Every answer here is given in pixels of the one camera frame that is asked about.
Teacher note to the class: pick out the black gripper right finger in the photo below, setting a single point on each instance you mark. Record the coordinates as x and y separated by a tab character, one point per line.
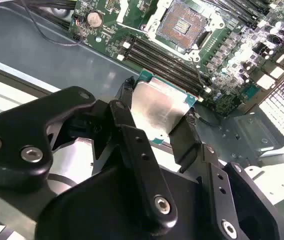
244	200

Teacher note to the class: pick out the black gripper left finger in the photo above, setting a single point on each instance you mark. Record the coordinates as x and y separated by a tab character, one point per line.
14	150

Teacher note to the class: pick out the metal socket cover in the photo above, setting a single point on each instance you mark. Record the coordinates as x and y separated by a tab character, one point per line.
123	11

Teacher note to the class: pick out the silver CPU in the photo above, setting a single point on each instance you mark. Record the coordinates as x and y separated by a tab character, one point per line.
157	107

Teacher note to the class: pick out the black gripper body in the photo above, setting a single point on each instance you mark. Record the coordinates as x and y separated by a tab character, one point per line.
94	205

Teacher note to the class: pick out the metal locking lever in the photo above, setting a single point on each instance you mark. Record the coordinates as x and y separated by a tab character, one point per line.
196	70

